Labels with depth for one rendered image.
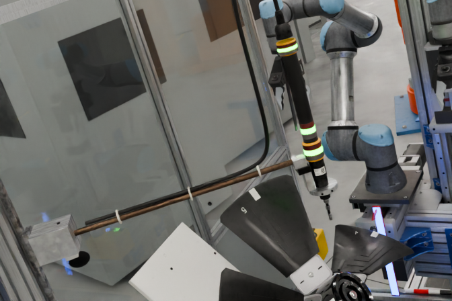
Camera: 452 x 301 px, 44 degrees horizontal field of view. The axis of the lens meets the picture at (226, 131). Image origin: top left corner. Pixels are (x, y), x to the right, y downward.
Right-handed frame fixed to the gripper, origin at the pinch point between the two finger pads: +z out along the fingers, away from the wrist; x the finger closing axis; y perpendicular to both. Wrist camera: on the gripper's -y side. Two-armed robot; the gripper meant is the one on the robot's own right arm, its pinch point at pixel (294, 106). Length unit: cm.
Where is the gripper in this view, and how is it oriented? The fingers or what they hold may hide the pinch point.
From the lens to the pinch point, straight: 187.5
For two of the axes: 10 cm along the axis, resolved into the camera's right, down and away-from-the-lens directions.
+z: 2.8, 9.0, 3.3
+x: -8.6, 0.8, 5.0
